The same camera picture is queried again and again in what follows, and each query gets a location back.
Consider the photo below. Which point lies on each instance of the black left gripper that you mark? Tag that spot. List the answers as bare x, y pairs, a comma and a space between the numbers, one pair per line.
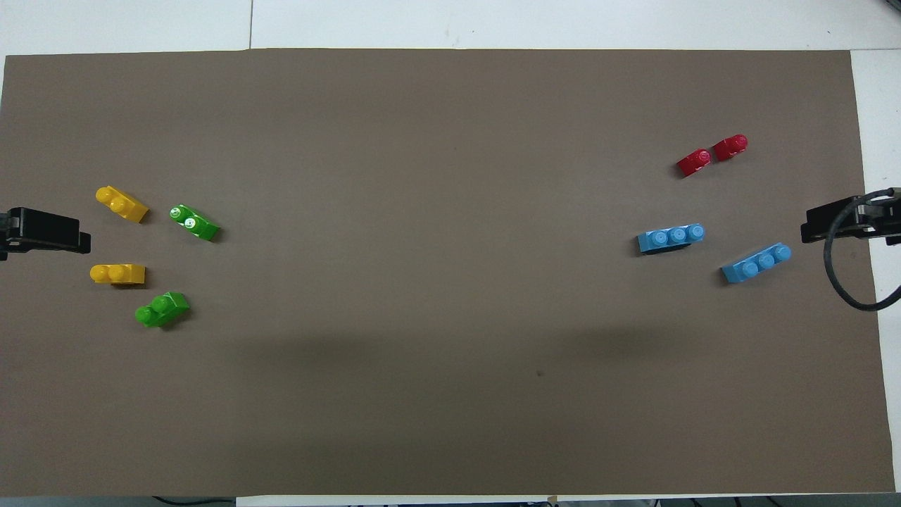
42, 227

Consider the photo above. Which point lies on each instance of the green two-stud toy brick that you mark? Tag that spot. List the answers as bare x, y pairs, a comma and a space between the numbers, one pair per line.
162, 310
195, 223

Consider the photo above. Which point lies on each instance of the blue three-stud toy brick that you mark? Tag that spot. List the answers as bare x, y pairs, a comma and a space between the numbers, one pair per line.
669, 239
757, 263

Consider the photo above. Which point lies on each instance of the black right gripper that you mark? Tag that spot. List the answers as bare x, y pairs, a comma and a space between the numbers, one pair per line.
841, 220

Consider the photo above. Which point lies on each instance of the yellow two-stud toy brick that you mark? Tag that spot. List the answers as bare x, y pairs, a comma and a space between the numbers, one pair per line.
117, 274
121, 204

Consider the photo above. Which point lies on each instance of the red one-stud toy brick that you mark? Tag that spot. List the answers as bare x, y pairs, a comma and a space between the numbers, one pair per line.
730, 148
694, 163

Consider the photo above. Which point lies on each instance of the brown paper table mat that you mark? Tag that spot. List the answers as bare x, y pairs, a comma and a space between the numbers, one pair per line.
450, 211

